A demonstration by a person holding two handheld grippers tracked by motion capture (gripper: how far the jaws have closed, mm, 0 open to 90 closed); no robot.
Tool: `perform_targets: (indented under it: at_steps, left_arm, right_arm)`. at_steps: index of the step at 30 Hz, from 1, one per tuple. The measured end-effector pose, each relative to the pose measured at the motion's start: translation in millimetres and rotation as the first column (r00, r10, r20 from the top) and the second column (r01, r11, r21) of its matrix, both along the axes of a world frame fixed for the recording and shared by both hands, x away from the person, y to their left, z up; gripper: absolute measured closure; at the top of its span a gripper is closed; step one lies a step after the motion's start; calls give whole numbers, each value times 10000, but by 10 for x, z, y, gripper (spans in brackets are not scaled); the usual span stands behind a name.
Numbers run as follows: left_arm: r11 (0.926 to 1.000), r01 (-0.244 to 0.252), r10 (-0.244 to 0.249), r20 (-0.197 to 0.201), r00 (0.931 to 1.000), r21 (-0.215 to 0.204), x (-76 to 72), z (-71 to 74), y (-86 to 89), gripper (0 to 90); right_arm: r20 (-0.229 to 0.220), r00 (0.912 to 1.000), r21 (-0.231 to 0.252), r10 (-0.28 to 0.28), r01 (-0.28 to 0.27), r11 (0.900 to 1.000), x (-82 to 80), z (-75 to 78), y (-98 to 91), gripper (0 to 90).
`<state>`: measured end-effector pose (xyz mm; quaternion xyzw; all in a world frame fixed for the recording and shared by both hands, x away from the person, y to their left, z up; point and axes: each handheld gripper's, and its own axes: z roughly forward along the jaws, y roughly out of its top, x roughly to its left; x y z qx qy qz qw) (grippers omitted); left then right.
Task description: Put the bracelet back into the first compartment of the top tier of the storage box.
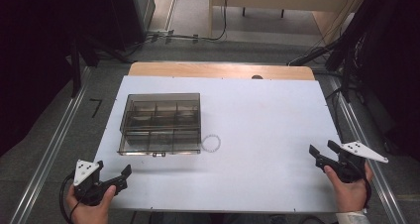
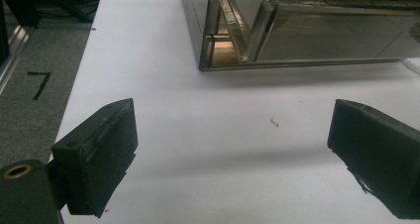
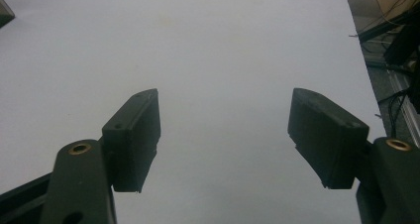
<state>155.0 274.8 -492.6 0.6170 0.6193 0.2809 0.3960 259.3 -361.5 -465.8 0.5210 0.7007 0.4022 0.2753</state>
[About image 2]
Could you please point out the aluminium frame rail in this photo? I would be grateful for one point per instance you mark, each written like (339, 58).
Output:
(13, 52)

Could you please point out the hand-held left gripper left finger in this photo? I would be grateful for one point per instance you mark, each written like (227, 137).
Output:
(95, 158)

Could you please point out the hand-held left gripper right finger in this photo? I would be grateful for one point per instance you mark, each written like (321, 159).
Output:
(379, 151)

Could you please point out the clear smoky acrylic drawer box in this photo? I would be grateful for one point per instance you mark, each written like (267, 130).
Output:
(297, 32)

